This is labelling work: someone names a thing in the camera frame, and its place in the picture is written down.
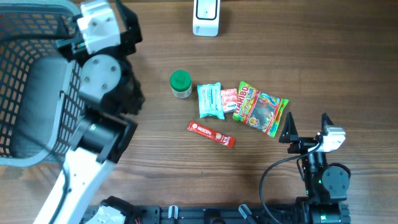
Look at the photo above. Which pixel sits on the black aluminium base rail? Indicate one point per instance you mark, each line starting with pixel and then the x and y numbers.
pixel 229 215

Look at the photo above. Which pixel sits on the teal wet wipes pack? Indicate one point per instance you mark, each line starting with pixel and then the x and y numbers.
pixel 209 99

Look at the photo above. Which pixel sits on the red chocolate bar wrapper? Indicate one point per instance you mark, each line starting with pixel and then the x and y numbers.
pixel 216 136

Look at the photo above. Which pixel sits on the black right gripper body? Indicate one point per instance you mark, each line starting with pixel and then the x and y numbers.
pixel 302 145

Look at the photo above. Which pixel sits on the white barcode scanner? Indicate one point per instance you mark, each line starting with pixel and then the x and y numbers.
pixel 206 17

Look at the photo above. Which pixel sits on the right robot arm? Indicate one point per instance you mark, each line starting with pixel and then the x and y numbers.
pixel 326 184

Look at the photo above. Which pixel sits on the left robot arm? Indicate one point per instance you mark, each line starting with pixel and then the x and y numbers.
pixel 111 93

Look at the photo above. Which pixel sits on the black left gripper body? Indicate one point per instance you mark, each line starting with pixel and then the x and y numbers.
pixel 133 37

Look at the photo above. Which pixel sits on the green-lidded Knorr jar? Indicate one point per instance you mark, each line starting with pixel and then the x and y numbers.
pixel 181 84

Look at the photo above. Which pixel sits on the grey plastic shopping basket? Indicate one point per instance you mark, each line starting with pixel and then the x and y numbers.
pixel 39 88

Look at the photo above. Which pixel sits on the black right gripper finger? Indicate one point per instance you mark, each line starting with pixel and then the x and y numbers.
pixel 326 122
pixel 289 133

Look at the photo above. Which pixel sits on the small red-white snack packet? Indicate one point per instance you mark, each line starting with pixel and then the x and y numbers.
pixel 229 99

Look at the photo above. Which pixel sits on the Haribo gummy candy bag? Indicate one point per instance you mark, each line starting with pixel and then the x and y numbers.
pixel 258 109

